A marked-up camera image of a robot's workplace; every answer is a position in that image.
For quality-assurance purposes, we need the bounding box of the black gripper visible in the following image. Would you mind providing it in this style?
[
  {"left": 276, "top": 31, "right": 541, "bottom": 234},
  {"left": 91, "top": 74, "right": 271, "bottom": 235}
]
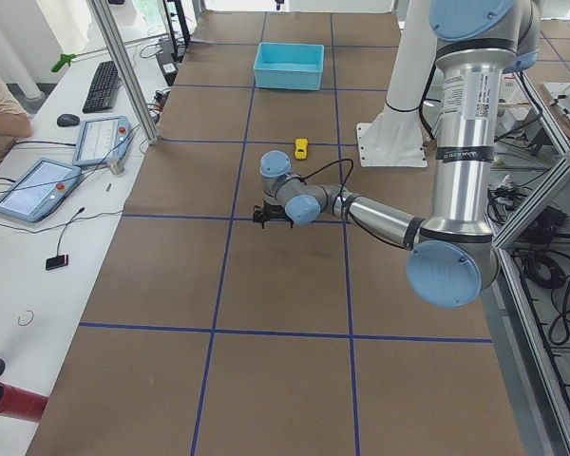
[{"left": 260, "top": 201, "right": 288, "bottom": 230}]

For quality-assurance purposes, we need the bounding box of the yellow beetle toy car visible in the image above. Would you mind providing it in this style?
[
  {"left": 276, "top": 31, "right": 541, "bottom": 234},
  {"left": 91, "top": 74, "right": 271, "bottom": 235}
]
[{"left": 294, "top": 138, "right": 309, "bottom": 161}]

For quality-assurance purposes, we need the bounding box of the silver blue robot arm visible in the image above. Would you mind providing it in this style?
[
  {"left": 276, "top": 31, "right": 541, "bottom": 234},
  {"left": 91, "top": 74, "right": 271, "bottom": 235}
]
[{"left": 253, "top": 1, "right": 542, "bottom": 308}]

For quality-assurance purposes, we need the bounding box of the light blue plastic bin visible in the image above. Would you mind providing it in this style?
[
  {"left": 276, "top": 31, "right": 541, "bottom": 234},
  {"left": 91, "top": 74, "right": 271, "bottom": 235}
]
[{"left": 253, "top": 42, "right": 325, "bottom": 91}]

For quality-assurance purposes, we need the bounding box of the far blue teach pendant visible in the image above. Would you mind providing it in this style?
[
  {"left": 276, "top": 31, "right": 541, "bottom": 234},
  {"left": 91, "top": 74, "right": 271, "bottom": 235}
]
[{"left": 72, "top": 116, "right": 131, "bottom": 166}]

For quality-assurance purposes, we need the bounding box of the blue teach pendant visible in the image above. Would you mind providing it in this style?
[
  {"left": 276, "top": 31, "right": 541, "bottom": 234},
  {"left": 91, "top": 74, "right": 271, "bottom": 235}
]
[
  {"left": 72, "top": 116, "right": 131, "bottom": 166},
  {"left": 0, "top": 159, "right": 82, "bottom": 223}
]

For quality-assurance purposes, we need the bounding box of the black phone on desk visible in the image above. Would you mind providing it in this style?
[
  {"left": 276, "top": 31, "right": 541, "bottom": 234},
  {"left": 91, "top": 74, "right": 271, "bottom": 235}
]
[{"left": 45, "top": 254, "right": 69, "bottom": 271}]

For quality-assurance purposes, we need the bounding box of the black keyboard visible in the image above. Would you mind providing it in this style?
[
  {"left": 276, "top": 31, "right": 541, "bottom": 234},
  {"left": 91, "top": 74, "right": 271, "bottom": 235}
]
[{"left": 82, "top": 61, "right": 121, "bottom": 114}]

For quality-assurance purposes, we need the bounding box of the black computer mouse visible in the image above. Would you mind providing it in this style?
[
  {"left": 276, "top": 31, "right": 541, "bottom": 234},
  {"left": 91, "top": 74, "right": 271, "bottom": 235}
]
[{"left": 56, "top": 113, "right": 81, "bottom": 127}]

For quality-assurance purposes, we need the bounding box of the near blue teach pendant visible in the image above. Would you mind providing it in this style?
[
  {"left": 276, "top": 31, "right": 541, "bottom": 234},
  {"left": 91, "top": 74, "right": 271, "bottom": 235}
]
[{"left": 0, "top": 159, "right": 82, "bottom": 223}]

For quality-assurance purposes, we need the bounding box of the red cylinder bottle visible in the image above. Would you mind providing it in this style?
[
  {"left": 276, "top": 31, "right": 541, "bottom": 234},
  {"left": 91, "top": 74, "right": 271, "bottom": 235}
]
[{"left": 0, "top": 382, "right": 48, "bottom": 423}]

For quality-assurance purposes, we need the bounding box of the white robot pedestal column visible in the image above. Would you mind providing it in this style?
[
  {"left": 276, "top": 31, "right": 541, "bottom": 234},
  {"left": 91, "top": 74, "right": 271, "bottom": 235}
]
[{"left": 356, "top": 0, "right": 437, "bottom": 168}]

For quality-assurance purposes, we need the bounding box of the green handled tool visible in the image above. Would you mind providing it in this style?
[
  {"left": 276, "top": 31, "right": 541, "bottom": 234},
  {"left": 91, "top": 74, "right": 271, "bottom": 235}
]
[{"left": 50, "top": 53, "right": 77, "bottom": 73}]

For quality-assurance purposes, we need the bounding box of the aluminium frame post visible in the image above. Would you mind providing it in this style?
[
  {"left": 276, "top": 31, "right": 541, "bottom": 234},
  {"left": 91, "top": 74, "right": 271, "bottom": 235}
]
[{"left": 86, "top": 0, "right": 159, "bottom": 145}]

